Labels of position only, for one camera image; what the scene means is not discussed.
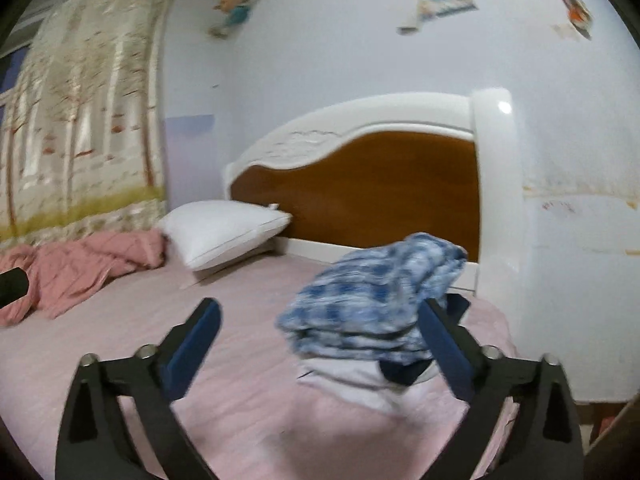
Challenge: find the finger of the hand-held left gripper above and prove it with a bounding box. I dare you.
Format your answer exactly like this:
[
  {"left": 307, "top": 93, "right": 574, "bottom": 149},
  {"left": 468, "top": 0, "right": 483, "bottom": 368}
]
[{"left": 0, "top": 267, "right": 29, "bottom": 309}]

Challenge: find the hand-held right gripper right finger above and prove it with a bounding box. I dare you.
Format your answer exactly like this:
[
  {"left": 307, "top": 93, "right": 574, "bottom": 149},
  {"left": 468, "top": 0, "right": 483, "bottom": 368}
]
[{"left": 417, "top": 292, "right": 585, "bottom": 480}]

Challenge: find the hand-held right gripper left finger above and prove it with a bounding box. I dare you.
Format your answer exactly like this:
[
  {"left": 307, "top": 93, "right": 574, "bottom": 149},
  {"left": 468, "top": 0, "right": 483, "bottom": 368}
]
[{"left": 55, "top": 297, "right": 222, "bottom": 480}]

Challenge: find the blue plaid shirt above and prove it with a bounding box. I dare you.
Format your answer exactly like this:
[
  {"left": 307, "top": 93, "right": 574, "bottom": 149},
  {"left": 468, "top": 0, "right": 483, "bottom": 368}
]
[{"left": 276, "top": 232, "right": 468, "bottom": 366}]

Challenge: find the dark blue folded cloth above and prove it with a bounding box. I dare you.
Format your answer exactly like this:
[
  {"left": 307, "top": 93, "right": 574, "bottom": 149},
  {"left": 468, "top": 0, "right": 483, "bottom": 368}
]
[{"left": 377, "top": 357, "right": 436, "bottom": 387}]

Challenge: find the bed with pink sheet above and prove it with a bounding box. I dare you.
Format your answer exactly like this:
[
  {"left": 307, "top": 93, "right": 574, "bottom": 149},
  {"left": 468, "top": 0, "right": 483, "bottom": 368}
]
[{"left": 0, "top": 247, "right": 521, "bottom": 480}]

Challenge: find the pink checked quilt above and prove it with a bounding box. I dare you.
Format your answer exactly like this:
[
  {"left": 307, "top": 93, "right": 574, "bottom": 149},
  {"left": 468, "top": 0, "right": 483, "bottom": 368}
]
[{"left": 0, "top": 230, "right": 167, "bottom": 328}]

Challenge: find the white folded cloth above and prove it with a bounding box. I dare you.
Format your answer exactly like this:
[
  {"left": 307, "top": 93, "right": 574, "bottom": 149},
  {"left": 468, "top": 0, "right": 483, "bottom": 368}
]
[{"left": 296, "top": 357, "right": 441, "bottom": 413}]

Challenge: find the white pillow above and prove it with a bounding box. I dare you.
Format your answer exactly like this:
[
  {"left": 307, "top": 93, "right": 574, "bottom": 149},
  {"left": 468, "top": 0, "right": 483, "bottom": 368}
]
[{"left": 157, "top": 200, "right": 293, "bottom": 272}]

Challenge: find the white and brown headboard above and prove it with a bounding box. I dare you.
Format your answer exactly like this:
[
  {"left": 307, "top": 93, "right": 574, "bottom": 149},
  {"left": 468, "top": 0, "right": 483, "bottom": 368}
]
[{"left": 223, "top": 87, "right": 526, "bottom": 306}]

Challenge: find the beige tree print curtain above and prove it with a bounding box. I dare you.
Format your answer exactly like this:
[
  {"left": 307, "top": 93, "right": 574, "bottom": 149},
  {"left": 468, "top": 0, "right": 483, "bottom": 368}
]
[{"left": 0, "top": 0, "right": 173, "bottom": 252}]

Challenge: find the brown wooden furniture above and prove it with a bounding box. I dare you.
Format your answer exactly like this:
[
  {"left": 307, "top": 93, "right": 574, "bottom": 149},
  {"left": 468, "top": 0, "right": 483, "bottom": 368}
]
[{"left": 575, "top": 400, "right": 640, "bottom": 480}]

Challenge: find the pale blue wall poster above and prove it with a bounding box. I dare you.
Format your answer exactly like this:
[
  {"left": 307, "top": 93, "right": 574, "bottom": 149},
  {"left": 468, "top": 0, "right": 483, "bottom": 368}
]
[{"left": 397, "top": 0, "right": 478, "bottom": 36}]

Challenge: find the doll wall decoration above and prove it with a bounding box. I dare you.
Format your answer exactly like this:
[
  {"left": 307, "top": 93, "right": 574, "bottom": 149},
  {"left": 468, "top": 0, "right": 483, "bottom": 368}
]
[{"left": 207, "top": 0, "right": 253, "bottom": 38}]

